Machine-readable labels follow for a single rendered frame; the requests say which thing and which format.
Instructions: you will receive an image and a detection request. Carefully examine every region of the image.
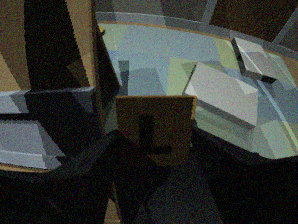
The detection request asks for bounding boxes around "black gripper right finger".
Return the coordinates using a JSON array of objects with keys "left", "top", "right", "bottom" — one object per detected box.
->
[{"left": 190, "top": 127, "right": 298, "bottom": 224}]

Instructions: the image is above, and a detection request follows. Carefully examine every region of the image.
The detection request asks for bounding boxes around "grey flat square slab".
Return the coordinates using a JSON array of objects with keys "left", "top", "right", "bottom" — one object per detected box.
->
[
  {"left": 231, "top": 37, "right": 277, "bottom": 84},
  {"left": 184, "top": 61, "right": 258, "bottom": 131}
]

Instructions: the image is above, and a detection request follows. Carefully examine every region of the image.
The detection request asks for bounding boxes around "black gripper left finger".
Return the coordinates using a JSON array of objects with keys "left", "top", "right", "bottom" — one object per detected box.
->
[{"left": 0, "top": 129, "right": 120, "bottom": 224}]

